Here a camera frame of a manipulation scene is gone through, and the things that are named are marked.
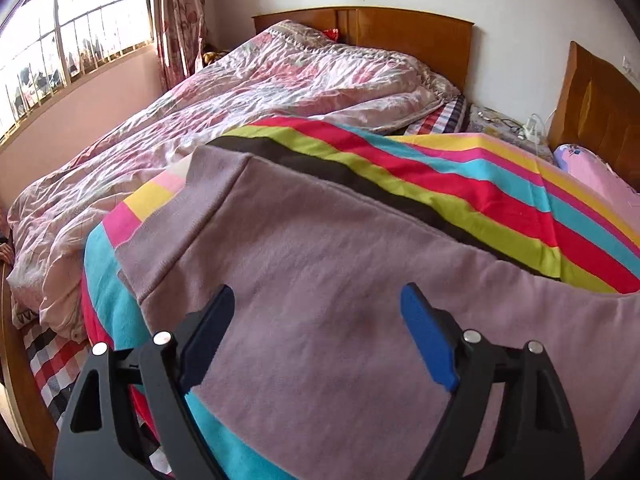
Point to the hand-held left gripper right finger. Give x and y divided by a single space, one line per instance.
427 332

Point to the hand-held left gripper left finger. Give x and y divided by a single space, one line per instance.
210 330

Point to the mauve pants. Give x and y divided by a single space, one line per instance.
340 285

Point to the colourful striped blanket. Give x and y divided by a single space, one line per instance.
450 180

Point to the pink floral quilt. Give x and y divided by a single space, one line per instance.
200 125

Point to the nightstand with floral cover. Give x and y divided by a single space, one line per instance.
487 127

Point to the black glasses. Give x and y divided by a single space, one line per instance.
507 124

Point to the white power strip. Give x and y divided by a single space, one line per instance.
534 129

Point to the pink bed sheet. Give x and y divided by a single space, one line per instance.
605 185

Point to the yellow brown cloth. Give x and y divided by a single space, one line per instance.
215 56

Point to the ribbed wooden bed headboard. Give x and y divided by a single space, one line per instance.
595 110

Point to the flat wooden bed headboard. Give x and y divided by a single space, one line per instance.
410 35

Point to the pink floral curtain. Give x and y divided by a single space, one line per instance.
182 20

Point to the small red object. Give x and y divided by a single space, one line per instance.
331 34

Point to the barred window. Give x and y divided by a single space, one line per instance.
75 25

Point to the wooden bed side rail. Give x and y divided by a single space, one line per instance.
27 370

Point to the white wall socket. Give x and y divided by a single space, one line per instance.
627 62

